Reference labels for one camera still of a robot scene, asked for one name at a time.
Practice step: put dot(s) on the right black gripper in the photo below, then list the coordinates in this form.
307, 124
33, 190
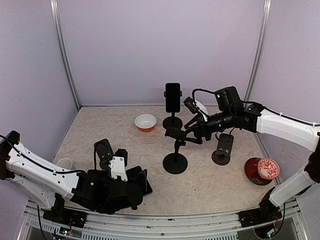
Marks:
201, 126

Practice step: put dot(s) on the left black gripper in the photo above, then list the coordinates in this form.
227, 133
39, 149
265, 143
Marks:
142, 180

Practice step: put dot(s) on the black pole phone stand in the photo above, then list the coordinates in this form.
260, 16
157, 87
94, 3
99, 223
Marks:
175, 163
172, 121

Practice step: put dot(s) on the black teal phone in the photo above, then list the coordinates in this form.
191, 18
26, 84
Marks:
172, 95

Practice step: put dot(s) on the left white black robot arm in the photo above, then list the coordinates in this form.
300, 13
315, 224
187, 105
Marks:
39, 178

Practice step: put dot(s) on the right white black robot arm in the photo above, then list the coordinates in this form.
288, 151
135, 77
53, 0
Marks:
257, 118

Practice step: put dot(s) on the right flat black phone stand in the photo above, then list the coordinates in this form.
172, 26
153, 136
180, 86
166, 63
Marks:
222, 155

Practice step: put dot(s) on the flat black phone stand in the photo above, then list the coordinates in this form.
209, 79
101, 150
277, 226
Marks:
222, 155
103, 151

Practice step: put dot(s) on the left flat black phone stand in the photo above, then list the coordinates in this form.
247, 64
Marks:
103, 151

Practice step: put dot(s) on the orange white bowl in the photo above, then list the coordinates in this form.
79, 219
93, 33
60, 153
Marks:
145, 122

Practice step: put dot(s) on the dark red saucer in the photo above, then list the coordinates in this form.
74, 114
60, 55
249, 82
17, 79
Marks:
251, 171

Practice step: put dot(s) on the light blue mug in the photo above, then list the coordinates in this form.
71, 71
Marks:
65, 163

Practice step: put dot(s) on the red patterned bowl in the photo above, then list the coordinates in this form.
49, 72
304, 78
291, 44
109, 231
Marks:
268, 169

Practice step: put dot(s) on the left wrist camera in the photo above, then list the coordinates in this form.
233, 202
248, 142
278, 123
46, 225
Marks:
117, 165

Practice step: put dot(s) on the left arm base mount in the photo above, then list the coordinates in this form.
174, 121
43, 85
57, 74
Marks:
59, 214

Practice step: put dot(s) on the right aluminium frame post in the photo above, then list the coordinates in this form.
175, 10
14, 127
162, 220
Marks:
259, 49

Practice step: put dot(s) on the aluminium frame post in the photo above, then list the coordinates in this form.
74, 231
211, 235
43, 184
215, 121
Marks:
54, 6
259, 49

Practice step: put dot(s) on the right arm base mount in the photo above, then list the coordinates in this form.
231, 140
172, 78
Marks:
266, 212

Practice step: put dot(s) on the left aluminium frame post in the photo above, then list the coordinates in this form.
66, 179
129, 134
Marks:
54, 6

